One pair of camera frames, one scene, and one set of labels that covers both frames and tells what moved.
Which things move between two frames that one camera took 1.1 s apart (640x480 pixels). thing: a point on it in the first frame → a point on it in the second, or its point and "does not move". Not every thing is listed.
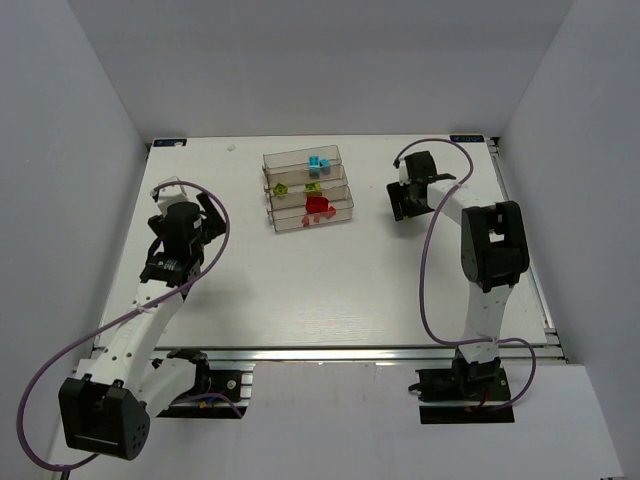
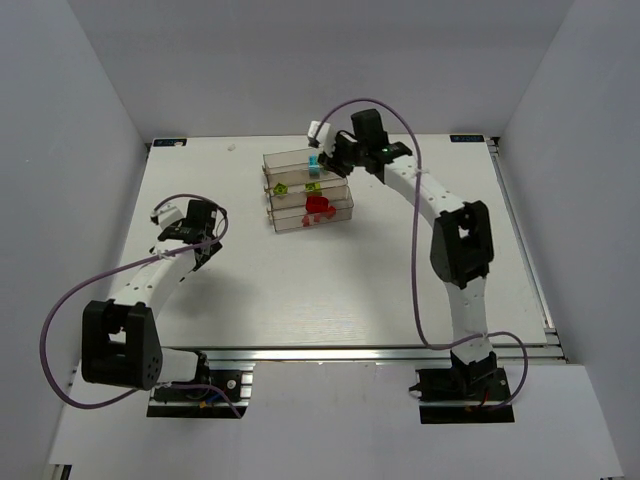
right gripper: (395, 201) → (330, 158)
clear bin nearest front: (287, 212) does not move
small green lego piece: (280, 189) does not move
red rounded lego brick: (317, 204) does not move
